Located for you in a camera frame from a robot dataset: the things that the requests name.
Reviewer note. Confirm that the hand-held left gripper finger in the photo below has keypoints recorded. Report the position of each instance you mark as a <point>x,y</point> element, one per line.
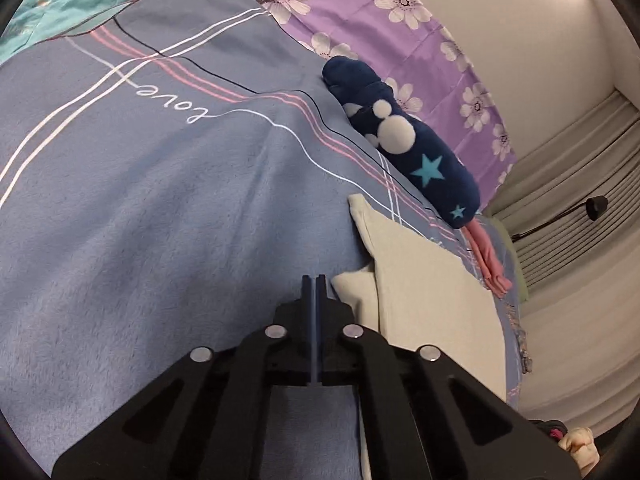
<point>321,310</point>
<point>309,310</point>

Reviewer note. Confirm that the beige t-shirt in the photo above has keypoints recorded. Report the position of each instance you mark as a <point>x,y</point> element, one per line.
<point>425,300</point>

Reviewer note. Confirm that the pink folded clothes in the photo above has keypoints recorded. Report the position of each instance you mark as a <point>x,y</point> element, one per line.
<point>487,260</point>

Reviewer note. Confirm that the blue-grey striped blanket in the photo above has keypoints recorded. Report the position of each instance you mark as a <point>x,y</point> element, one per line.
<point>150,210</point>

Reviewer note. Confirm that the navy star fleece garment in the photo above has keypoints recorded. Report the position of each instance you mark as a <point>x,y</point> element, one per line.
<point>400,135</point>

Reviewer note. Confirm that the dark cloth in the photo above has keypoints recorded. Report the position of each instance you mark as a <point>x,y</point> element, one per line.
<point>547,430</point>

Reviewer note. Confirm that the white pleated curtain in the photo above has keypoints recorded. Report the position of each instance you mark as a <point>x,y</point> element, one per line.
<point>575,200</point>

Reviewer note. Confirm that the beige plush toy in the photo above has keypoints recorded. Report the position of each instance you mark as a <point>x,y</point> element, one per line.
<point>580,452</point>

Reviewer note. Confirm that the purple floral bed sheet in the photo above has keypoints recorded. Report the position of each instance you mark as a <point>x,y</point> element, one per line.
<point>400,20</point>

